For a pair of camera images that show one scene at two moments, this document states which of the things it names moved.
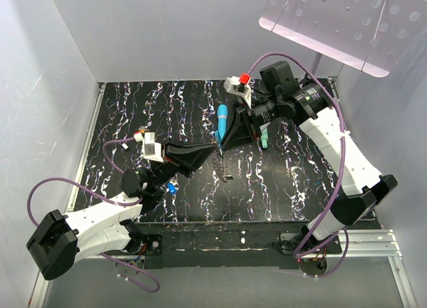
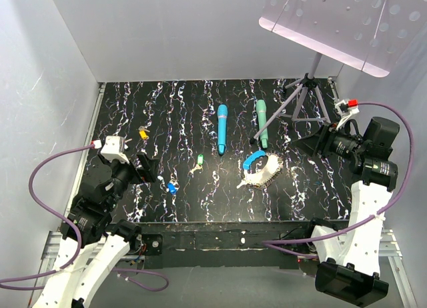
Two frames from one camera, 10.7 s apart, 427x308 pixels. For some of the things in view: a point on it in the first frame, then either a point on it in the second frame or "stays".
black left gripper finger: x=192 y=155 → x=148 y=167
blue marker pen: x=222 y=123 stays
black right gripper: x=239 y=133 → x=322 y=141
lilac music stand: x=365 y=28 stays
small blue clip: x=172 y=189 stays
